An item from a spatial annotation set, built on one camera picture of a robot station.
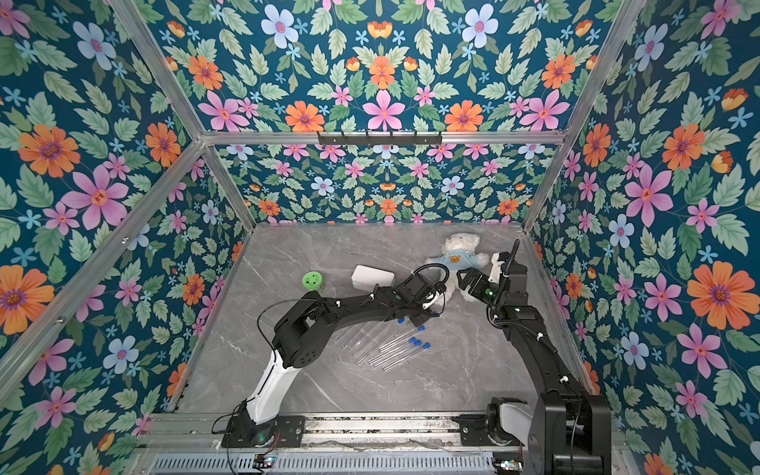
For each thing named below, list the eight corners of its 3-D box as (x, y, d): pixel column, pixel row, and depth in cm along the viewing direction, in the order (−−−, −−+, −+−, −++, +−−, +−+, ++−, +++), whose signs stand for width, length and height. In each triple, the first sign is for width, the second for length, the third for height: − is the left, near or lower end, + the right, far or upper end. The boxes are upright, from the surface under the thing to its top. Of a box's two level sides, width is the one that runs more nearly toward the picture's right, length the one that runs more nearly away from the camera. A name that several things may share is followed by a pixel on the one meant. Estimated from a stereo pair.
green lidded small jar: (303, 292, 102) (300, 285, 98) (307, 279, 105) (303, 271, 102) (322, 292, 102) (319, 285, 98) (325, 279, 105) (322, 271, 102)
